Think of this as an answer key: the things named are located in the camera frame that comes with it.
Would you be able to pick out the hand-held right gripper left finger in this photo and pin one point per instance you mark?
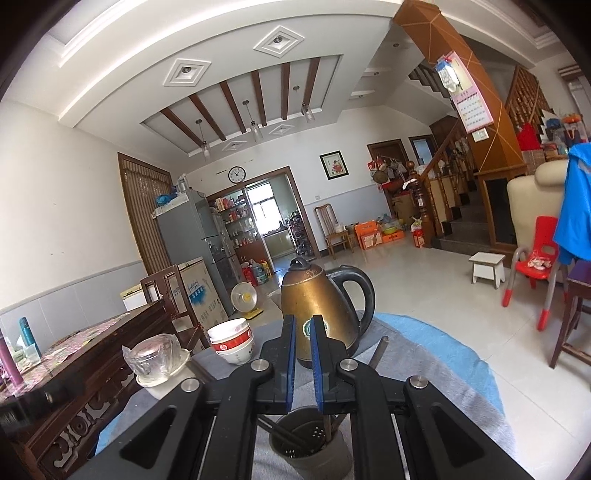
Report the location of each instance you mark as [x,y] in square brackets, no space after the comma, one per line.
[290,364]

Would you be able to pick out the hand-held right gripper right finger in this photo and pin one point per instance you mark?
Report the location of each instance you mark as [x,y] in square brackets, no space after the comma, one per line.
[316,364]

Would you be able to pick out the dark metal chopstick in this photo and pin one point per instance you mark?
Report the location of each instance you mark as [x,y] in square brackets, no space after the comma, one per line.
[291,438]
[334,427]
[381,353]

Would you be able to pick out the dark grey utensil holder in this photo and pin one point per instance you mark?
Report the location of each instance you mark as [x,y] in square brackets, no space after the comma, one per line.
[300,459]

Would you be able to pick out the pink bottle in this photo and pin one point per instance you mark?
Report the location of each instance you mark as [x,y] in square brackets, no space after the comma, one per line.
[11,364]

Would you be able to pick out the plain white bowl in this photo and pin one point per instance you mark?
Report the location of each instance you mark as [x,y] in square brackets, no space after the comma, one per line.
[238,357]

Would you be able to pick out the red banded white bowl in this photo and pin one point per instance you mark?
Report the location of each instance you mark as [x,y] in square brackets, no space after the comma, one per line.
[228,337]

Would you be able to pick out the teal bottle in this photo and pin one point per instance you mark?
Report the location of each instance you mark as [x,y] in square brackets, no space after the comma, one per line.
[27,334]

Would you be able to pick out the bronze electric kettle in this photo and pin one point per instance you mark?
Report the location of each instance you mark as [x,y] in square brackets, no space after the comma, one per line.
[332,295]

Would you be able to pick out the floral table cover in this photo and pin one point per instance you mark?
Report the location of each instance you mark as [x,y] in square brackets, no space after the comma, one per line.
[83,339]

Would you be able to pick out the blue water jug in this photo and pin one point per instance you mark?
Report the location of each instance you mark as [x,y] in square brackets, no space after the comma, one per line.
[261,273]

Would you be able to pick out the grey blue-edged round tablecloth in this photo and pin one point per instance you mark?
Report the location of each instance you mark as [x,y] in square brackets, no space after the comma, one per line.
[425,364]

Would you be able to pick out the white blue-printed chest freezer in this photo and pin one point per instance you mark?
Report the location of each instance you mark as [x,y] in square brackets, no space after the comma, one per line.
[205,295]

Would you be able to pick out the clear glass lidded jar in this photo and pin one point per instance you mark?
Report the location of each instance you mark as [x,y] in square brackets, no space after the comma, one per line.
[154,360]

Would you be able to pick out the light wooden chair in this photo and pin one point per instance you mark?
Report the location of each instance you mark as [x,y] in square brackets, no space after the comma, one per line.
[330,230]

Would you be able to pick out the orange cardboard box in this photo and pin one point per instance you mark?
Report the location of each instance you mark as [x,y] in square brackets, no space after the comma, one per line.
[370,236]

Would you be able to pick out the dark wooden dining chair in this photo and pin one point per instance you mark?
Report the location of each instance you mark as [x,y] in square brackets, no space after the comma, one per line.
[164,290]

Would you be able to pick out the small white appliance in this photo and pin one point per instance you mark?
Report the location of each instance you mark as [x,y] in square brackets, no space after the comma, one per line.
[134,297]

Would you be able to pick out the shelf of bottles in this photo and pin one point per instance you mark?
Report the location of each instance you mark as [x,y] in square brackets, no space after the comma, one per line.
[238,221]

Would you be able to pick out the grey refrigerator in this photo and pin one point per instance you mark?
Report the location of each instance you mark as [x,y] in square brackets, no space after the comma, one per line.
[184,240]

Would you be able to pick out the red gift bag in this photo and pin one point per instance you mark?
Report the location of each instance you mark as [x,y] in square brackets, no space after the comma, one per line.
[418,235]

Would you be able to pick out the white wooden stool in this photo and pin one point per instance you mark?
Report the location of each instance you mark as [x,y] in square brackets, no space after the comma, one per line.
[487,265]

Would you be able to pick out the framed flower picture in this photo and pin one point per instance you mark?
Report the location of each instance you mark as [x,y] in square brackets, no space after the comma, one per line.
[331,165]

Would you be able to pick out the wooden staircase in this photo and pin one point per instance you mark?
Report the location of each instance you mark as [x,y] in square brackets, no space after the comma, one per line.
[461,226]

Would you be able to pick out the brown window blind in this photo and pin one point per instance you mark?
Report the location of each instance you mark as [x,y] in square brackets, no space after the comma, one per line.
[143,212]

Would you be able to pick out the glass pendant lamp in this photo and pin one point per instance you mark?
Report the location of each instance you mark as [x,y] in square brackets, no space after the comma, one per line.
[256,131]
[205,150]
[308,113]

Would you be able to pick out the red child's chair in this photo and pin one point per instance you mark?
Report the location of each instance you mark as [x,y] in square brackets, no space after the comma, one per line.
[540,270]

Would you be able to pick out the dark wooden stool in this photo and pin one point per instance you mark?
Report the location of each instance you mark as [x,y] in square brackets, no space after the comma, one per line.
[579,295]

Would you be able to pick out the cream armchair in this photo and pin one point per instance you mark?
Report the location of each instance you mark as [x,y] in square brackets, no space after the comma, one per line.
[535,203]

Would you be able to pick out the orange brown pillar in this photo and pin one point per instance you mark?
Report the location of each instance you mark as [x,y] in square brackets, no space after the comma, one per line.
[489,138]

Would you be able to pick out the blue jacket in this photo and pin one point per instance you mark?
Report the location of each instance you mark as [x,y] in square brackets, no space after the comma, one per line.
[575,207]

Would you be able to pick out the square recessed ceiling light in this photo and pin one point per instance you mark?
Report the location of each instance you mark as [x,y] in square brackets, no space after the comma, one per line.
[187,71]
[278,40]

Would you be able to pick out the pile of colourful boxes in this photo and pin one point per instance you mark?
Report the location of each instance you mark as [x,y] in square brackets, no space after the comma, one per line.
[554,138]

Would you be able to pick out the round wall clock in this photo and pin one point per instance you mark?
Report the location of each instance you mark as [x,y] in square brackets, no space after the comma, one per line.
[237,174]

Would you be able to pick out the pink wall calendar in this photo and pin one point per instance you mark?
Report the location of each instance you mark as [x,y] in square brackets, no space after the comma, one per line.
[473,108]

